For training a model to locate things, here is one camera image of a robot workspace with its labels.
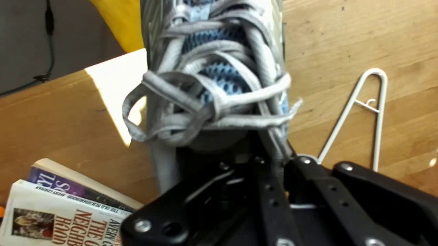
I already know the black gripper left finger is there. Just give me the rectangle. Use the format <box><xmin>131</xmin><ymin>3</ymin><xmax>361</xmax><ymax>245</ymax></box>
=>
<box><xmin>120</xmin><ymin>157</ymin><xmax>293</xmax><ymax>246</ymax></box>

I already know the bottom paperback book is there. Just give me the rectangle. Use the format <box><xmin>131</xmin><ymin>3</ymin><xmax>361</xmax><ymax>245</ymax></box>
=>
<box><xmin>27</xmin><ymin>159</ymin><xmax>142</xmax><ymax>212</ymax></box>

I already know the blue grey sneaker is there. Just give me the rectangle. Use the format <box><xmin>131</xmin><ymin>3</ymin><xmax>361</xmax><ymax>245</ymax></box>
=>
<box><xmin>122</xmin><ymin>0</ymin><xmax>303</xmax><ymax>191</ymax></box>

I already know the yellow cushion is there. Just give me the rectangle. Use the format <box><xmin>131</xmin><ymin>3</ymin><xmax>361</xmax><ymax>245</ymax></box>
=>
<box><xmin>90</xmin><ymin>0</ymin><xmax>144</xmax><ymax>52</ymax></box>

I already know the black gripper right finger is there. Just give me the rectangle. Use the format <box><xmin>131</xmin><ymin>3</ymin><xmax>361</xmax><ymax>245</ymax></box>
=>
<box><xmin>285</xmin><ymin>156</ymin><xmax>438</xmax><ymax>246</ymax></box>

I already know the black cable on floor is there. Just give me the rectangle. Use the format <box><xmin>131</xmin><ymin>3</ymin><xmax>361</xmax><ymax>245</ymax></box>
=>
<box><xmin>0</xmin><ymin>0</ymin><xmax>57</xmax><ymax>97</ymax></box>

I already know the paperback book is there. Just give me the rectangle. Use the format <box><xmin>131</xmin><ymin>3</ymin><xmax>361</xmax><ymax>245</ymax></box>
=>
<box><xmin>27</xmin><ymin>159</ymin><xmax>142</xmax><ymax>212</ymax></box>
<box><xmin>0</xmin><ymin>179</ymin><xmax>129</xmax><ymax>246</ymax></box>

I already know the white wire clothes hanger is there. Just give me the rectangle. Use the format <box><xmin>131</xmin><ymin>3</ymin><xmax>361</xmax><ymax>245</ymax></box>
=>
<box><xmin>316</xmin><ymin>68</ymin><xmax>389</xmax><ymax>171</ymax></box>

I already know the top paperback book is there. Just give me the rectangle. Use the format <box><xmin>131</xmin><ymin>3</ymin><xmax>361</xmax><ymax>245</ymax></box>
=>
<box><xmin>0</xmin><ymin>179</ymin><xmax>129</xmax><ymax>246</ymax></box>

